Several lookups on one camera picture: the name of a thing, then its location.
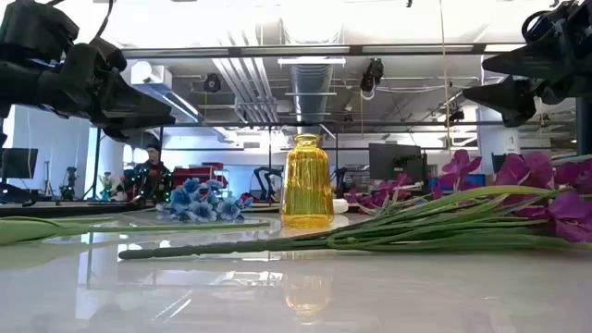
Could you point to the grey rig crossbar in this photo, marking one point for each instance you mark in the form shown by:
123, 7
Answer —
296, 50

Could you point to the silver ventilation duct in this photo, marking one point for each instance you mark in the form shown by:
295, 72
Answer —
311, 92

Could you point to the black ceiling spotlight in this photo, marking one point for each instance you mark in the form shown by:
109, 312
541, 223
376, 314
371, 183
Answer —
455, 115
213, 83
372, 74

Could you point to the black rig post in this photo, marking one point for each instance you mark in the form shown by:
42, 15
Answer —
3, 129
583, 129

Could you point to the blue storage bins row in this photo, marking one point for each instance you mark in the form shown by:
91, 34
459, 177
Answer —
474, 179

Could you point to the person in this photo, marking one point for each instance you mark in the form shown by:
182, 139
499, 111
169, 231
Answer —
152, 178

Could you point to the black table frame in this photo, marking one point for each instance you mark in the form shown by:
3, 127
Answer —
69, 209

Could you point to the small white round object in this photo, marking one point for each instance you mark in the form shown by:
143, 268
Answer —
340, 206

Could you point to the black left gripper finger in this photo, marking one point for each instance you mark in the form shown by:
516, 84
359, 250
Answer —
122, 135
125, 106

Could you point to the black background robot arm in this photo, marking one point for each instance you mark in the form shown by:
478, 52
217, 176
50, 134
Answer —
264, 178

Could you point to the red tool cart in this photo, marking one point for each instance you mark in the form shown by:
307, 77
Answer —
199, 175

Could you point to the purple artificial flower bunch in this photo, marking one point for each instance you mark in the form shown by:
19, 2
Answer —
571, 217
384, 192

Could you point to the green potted plant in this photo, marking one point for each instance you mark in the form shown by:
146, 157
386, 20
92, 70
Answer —
107, 185

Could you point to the dark computer monitor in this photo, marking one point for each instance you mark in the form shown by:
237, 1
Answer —
393, 159
18, 163

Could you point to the white ceiling unit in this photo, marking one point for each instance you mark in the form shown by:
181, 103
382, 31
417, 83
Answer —
150, 74

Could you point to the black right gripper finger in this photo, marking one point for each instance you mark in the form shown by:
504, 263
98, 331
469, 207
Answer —
532, 62
509, 99

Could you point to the pink artificial tulip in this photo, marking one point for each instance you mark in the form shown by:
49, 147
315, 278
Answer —
28, 230

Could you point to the yellow ribbed glass vase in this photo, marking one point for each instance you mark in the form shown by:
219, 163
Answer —
307, 185

